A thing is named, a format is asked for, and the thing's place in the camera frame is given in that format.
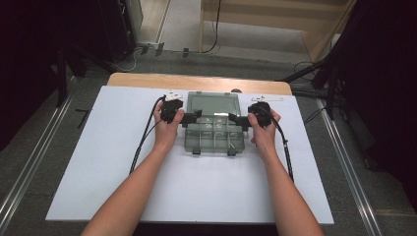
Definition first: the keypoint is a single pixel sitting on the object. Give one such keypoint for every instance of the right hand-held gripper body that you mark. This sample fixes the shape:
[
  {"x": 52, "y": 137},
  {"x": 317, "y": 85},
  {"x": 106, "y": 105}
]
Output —
[{"x": 263, "y": 113}]

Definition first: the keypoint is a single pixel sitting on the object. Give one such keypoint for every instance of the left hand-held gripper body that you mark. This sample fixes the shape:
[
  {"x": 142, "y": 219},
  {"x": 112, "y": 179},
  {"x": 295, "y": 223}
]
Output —
[{"x": 171, "y": 109}]

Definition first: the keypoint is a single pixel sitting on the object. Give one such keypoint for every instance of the grey translucent compartment box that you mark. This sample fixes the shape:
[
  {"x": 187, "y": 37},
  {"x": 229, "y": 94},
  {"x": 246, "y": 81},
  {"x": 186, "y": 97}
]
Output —
[{"x": 213, "y": 141}]

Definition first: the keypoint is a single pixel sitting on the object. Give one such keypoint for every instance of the person's right hand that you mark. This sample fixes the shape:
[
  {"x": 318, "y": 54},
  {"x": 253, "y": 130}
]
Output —
[{"x": 265, "y": 137}]

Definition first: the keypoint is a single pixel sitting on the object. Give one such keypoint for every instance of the person's left hand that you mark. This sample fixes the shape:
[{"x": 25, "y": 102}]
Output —
[{"x": 165, "y": 134}]

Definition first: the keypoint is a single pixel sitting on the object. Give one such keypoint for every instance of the wooden table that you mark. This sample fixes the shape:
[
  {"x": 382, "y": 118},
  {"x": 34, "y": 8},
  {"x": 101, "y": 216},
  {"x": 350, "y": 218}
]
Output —
[{"x": 147, "y": 80}]

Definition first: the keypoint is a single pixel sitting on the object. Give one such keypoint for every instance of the power strip with plugs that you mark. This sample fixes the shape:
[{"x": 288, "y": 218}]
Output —
[{"x": 152, "y": 48}]

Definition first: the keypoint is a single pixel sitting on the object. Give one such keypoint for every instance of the black tripod stand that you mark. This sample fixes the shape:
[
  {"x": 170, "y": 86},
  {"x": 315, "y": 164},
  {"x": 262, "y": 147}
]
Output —
[{"x": 314, "y": 70}]

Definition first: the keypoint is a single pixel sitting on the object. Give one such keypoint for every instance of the white board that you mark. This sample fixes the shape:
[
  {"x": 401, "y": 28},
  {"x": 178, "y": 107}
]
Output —
[{"x": 98, "y": 147}]

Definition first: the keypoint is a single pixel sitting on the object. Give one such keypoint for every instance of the light wooden shelf unit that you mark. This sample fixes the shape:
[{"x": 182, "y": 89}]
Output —
[{"x": 262, "y": 19}]

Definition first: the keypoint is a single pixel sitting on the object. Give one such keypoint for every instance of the black cabinet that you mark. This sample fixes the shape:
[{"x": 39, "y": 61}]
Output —
[{"x": 114, "y": 29}]

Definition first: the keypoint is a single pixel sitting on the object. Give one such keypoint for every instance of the black metal stand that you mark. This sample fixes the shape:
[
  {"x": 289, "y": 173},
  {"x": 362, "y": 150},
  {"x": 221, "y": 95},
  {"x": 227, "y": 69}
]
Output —
[{"x": 61, "y": 78}]

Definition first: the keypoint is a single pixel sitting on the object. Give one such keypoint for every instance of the black curtain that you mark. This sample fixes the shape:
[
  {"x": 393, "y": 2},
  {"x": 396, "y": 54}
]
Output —
[
  {"x": 380, "y": 82},
  {"x": 26, "y": 49}
]

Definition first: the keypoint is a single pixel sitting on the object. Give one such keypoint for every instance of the metal floor rail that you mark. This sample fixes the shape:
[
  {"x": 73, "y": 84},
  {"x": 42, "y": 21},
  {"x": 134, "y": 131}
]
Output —
[
  {"x": 347, "y": 170},
  {"x": 32, "y": 160}
]

